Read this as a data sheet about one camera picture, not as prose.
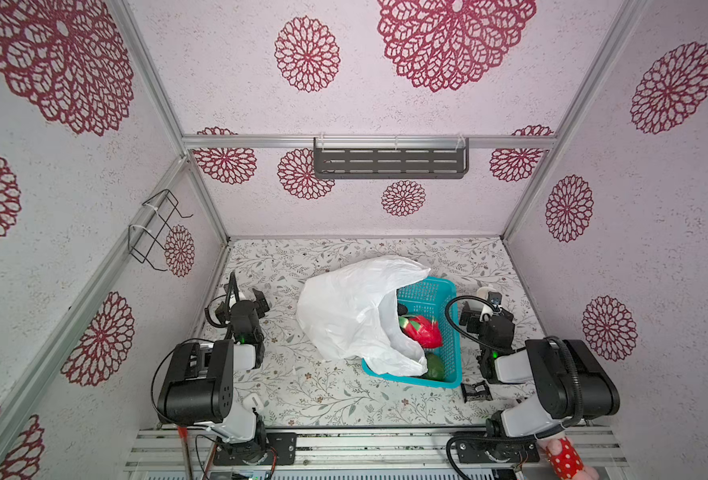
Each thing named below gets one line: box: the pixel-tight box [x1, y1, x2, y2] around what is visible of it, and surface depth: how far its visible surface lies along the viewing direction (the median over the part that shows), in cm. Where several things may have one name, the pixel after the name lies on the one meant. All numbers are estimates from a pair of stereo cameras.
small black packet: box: [461, 380, 493, 403], surface depth 83 cm
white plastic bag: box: [296, 256, 431, 377], surface depth 87 cm
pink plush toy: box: [537, 436, 600, 480], surface depth 68 cm
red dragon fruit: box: [398, 315, 443, 349], surface depth 87 cm
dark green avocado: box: [423, 352, 445, 381], surface depth 84 cm
